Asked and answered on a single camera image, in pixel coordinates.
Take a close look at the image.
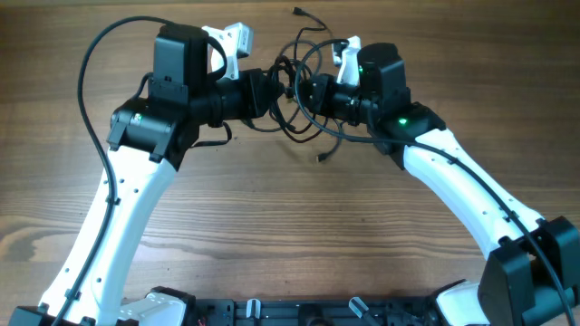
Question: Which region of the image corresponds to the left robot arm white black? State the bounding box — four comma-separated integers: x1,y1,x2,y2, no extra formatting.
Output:
10,21,280,325

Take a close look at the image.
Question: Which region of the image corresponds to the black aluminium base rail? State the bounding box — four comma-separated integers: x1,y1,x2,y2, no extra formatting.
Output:
185,297,444,326

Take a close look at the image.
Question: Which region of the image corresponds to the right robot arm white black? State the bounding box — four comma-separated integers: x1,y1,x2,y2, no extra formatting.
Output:
292,39,579,325

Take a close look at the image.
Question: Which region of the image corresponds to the black usb cable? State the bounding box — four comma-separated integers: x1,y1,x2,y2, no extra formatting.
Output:
244,6,345,164

